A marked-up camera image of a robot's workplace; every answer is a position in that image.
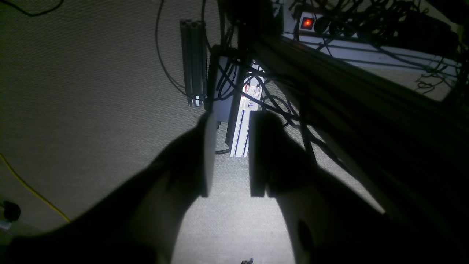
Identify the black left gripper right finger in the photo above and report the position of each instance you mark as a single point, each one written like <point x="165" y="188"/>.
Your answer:
<point x="329" y="223"/>

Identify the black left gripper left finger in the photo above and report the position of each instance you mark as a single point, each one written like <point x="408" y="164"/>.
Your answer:
<point x="139" y="222"/>

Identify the aluminium extrusion profile bright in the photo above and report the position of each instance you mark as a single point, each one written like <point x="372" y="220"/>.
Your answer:
<point x="245" y="99"/>

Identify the white power strip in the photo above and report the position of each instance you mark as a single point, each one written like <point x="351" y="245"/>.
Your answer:
<point x="405" y="35"/>

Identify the aluminium extrusion profile dark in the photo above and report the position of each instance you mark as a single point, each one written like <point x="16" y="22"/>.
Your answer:
<point x="193" y="46"/>

